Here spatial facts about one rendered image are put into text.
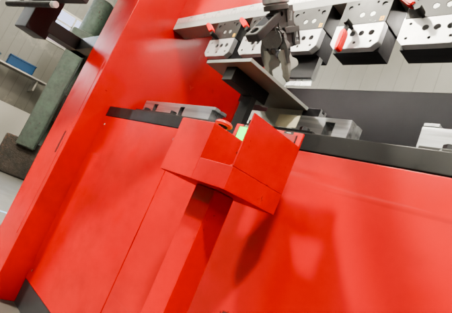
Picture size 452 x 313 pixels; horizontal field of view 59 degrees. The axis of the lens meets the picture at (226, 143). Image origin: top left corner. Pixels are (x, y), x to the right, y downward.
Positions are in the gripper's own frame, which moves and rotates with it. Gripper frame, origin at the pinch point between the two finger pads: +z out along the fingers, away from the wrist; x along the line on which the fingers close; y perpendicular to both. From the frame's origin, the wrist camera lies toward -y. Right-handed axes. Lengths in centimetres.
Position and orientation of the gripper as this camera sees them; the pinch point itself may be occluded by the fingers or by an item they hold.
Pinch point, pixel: (277, 78)
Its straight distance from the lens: 119.0
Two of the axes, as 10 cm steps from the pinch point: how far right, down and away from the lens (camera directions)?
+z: 1.2, 9.6, 2.7
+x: -6.5, -1.3, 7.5
